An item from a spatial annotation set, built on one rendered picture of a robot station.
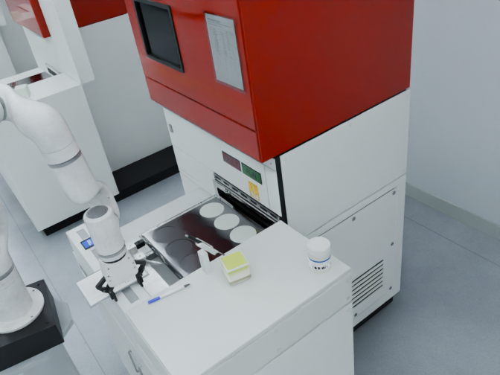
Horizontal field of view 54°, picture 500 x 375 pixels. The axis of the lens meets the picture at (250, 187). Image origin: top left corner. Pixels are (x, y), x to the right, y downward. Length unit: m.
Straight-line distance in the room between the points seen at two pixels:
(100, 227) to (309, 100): 0.77
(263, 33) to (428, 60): 1.68
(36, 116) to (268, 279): 0.81
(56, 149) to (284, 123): 0.71
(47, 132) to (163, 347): 0.66
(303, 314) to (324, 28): 0.88
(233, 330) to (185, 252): 0.48
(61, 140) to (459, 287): 2.23
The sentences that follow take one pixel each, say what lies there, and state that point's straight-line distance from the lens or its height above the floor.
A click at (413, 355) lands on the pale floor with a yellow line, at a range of 2.59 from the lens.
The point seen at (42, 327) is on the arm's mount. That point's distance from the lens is 1.76.
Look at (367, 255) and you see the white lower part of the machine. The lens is 2.31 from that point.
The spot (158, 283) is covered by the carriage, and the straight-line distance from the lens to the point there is 1.76.
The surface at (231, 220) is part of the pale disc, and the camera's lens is 1.91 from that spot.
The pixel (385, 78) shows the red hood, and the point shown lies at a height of 1.31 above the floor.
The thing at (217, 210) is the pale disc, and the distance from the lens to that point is 1.98.
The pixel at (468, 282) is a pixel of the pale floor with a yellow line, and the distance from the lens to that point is 2.95.
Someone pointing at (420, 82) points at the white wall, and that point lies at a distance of 3.09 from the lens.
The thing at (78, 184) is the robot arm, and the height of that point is 1.41.
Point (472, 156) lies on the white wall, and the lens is 3.07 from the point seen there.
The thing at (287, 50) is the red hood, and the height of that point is 1.56.
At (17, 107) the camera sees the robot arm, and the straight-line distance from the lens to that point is 1.32.
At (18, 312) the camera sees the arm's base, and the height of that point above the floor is 0.95.
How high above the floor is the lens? 2.06
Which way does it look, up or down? 34 degrees down
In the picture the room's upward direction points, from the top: 9 degrees counter-clockwise
